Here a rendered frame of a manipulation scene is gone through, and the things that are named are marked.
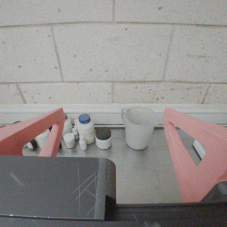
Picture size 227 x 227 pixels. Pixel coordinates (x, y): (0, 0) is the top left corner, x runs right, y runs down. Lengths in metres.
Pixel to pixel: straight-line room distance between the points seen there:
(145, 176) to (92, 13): 0.60
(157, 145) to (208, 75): 0.38
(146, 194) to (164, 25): 0.59
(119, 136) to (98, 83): 0.26
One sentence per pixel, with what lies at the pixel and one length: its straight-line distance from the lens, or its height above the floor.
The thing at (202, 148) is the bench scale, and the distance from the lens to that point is 0.68.
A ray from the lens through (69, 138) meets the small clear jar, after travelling 0.61.
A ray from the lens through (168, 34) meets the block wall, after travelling 0.61.
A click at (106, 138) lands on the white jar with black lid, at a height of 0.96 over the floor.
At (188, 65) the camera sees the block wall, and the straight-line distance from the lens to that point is 0.68.
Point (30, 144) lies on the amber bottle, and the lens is 0.68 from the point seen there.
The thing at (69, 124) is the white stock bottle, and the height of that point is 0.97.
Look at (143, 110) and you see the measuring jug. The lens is 0.61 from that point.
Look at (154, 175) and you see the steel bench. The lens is 0.57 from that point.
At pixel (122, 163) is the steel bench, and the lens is 0.57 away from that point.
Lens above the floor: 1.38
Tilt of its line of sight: 37 degrees down
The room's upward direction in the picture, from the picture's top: straight up
